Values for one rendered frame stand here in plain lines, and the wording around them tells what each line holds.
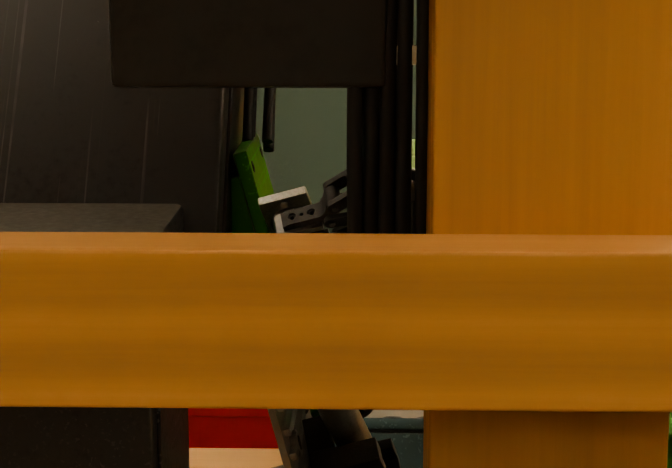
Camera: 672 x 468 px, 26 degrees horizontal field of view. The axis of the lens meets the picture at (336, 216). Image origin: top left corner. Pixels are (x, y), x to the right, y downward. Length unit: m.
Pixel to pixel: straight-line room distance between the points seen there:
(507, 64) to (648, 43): 0.08
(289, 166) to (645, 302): 6.12
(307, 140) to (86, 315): 6.07
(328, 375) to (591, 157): 0.19
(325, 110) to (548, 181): 6.01
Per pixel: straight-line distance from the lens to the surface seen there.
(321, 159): 6.86
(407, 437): 1.51
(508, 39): 0.82
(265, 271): 0.79
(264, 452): 1.59
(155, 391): 0.81
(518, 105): 0.82
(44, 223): 1.06
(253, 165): 1.19
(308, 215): 1.15
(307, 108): 6.84
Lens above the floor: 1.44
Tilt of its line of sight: 10 degrees down
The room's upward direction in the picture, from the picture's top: straight up
